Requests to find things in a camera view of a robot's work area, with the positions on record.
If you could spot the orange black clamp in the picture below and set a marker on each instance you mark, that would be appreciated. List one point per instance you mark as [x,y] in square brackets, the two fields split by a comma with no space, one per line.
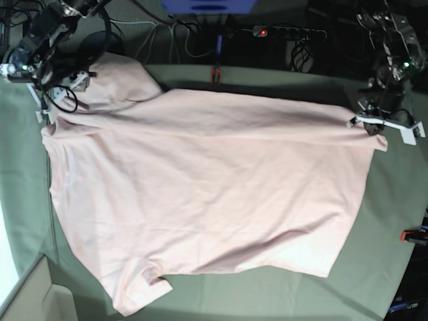
[215,76]
[416,236]

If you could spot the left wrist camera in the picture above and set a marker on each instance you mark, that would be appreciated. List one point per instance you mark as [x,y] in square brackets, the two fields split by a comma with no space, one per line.
[411,133]

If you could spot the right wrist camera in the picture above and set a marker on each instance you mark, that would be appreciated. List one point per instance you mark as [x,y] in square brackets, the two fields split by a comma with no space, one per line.
[49,115]

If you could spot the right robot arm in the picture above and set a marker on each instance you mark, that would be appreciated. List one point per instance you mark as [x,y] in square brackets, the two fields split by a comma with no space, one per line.
[37,62]

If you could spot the beige cardboard box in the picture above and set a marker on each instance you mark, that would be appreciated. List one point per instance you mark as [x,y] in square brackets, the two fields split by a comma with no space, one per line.
[36,298]

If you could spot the right orange black clamp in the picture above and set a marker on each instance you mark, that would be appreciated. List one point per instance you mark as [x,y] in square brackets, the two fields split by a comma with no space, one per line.
[416,236]

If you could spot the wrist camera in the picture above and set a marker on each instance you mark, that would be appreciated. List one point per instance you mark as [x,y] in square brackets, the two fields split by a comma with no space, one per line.
[411,133]
[49,115]

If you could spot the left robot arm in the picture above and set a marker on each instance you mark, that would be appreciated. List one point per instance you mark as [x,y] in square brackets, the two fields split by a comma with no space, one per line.
[400,60]

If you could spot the black power strip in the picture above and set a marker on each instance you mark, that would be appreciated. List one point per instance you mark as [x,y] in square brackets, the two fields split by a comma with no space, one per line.
[289,33]

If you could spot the pink t-shirt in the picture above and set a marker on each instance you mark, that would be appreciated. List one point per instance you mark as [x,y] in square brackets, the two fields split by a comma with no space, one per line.
[147,183]

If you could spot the blue plastic box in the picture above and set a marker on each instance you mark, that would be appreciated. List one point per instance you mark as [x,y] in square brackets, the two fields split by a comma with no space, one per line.
[208,6]

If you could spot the round black stool base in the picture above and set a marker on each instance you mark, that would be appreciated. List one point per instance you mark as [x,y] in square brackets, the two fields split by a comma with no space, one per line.
[94,46]

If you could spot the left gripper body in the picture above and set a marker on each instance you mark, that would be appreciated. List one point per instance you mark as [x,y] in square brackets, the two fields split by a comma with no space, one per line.
[373,115]

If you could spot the middle orange black clamp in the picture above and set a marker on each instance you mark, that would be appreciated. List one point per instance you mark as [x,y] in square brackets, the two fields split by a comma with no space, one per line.
[215,76]

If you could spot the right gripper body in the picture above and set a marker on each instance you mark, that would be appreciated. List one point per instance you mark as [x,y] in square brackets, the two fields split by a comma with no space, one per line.
[48,103]

